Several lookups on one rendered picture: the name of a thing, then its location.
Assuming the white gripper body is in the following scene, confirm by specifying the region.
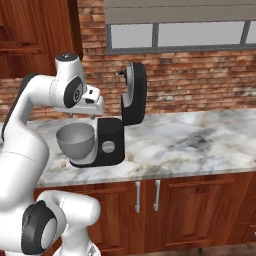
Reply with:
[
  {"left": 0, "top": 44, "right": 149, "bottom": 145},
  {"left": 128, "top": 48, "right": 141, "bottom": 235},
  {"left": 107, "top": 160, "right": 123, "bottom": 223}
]
[{"left": 55, "top": 96, "right": 105, "bottom": 117}]

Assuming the grey mixer bowl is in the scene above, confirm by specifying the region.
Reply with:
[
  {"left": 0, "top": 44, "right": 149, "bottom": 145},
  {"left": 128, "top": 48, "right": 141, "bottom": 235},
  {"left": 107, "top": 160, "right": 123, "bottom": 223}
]
[{"left": 55, "top": 122, "right": 96, "bottom": 161}]

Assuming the grey mixer knob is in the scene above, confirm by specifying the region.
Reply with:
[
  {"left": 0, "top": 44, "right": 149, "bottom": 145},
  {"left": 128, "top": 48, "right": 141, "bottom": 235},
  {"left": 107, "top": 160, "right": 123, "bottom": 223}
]
[{"left": 101, "top": 140, "right": 116, "bottom": 154}]

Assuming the black stand mixer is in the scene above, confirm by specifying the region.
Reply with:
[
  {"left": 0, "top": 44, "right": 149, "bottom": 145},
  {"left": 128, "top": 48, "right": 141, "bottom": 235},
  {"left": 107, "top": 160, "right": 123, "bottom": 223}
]
[{"left": 69, "top": 61, "right": 148, "bottom": 169}]

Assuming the wooden cupboard door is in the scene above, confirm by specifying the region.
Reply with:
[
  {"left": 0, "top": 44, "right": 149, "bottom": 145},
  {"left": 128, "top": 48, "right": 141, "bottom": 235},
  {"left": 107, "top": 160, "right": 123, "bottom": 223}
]
[
  {"left": 144, "top": 173, "right": 249, "bottom": 254},
  {"left": 33, "top": 180, "right": 145, "bottom": 256}
]

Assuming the grey framed window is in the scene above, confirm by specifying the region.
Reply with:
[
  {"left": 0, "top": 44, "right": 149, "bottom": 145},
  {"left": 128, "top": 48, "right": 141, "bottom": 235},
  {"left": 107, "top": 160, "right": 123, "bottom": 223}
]
[{"left": 105, "top": 19, "right": 256, "bottom": 55}]

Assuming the beige window blind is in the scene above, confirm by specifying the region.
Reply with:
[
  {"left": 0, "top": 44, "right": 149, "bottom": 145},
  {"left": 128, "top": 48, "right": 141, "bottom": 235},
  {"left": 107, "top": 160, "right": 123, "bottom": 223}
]
[{"left": 103, "top": 0, "right": 256, "bottom": 26}]

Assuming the wooden wall cupboard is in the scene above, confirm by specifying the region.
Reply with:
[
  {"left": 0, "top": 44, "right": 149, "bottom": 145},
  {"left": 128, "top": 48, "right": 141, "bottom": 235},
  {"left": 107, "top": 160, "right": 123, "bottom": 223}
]
[{"left": 0, "top": 0, "right": 84, "bottom": 80}]

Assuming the silver cupboard handle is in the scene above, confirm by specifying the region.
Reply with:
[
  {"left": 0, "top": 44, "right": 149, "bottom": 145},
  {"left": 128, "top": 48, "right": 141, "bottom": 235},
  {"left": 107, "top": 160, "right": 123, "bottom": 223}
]
[
  {"left": 134, "top": 181, "right": 141, "bottom": 214},
  {"left": 153, "top": 179, "right": 161, "bottom": 212}
]

